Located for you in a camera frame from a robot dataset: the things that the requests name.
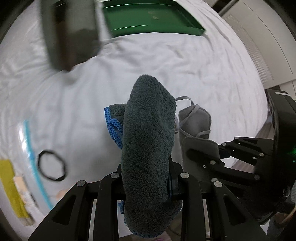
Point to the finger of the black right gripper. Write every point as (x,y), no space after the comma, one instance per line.
(200,157)
(249,150)

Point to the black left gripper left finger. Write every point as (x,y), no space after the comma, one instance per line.
(84,206)

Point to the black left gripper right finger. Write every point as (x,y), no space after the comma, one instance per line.
(215,214)

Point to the grey fabric eye mask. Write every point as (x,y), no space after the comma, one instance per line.
(193,121)

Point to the dark teal microfiber towel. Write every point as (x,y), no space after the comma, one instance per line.
(144,128)

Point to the yellow cloth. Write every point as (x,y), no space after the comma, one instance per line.
(7,175)

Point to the blue and white packet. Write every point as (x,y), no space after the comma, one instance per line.
(34,162)

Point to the white bed sheet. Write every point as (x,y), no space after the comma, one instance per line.
(65,110)

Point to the white wardrobe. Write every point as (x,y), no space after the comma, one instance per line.
(267,38)

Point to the green rectangular tray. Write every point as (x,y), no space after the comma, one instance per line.
(138,17)

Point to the smoky transparent jar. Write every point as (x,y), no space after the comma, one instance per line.
(70,31)

